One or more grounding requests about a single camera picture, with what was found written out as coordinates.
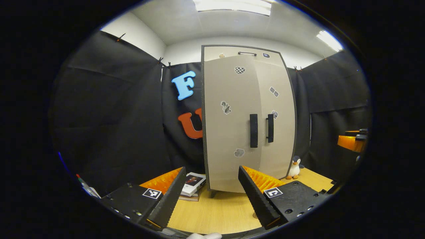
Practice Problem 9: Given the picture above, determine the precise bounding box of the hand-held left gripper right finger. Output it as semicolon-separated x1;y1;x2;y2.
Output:
238;165;332;230

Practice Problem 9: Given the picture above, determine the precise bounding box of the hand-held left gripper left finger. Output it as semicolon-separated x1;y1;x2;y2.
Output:
100;167;187;229

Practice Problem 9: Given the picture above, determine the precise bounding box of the grey cabinet door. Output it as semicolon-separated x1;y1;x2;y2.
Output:
204;55;263;193
254;60;296;180

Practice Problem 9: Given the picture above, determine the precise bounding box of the grey cabinet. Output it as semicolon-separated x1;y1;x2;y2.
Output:
201;45;297;199

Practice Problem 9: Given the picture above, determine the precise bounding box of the grey cabinet drawer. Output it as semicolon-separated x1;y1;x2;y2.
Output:
204;46;283;65

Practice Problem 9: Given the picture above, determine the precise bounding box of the brown book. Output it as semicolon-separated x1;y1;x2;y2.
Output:
179;191;201;202

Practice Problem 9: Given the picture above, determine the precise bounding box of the white book dark cover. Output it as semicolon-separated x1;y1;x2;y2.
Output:
181;172;207;197

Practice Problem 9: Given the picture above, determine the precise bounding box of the penguin plush toy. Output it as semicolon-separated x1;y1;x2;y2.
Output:
286;156;304;180

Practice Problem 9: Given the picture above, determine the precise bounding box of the red tipped pen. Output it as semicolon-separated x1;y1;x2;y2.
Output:
76;174;100;199

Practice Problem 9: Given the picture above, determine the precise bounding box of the small ceiling light panel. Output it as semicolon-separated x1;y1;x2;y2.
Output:
316;30;344;52

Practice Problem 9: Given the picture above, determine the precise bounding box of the large ceiling light panel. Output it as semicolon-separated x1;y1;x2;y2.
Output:
193;0;273;16

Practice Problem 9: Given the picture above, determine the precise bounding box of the black door handle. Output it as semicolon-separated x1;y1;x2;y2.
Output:
266;114;275;143
250;114;258;148

